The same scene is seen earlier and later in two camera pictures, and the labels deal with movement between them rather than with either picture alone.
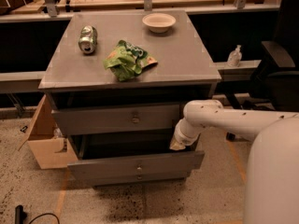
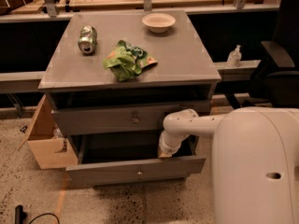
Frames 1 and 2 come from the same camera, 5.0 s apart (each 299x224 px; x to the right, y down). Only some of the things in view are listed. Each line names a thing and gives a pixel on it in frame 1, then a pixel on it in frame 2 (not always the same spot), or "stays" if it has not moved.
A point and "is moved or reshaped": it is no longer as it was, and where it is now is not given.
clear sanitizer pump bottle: [234, 57] stays
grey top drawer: [118, 120] stays
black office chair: [276, 84] stays
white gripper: [181, 138] → [165, 147]
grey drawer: [131, 153] is moved or reshaped
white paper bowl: [158, 22] stays
